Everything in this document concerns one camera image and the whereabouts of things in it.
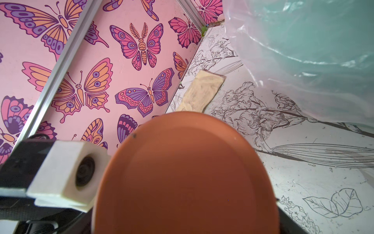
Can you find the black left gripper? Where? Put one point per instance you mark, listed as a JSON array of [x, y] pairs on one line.
[[44, 220]]

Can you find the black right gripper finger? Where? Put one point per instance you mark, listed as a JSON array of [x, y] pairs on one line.
[[287, 224]]

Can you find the brown jar lid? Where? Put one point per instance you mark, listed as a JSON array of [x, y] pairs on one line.
[[185, 173]]

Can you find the beige work glove left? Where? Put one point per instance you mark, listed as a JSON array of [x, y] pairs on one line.
[[201, 92]]

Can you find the clear plastic bin liner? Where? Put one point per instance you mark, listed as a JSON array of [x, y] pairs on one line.
[[323, 107]]

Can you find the mint green trash bin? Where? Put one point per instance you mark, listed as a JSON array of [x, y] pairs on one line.
[[320, 46]]

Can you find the aluminium frame post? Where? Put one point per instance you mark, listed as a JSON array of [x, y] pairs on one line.
[[58, 73]]

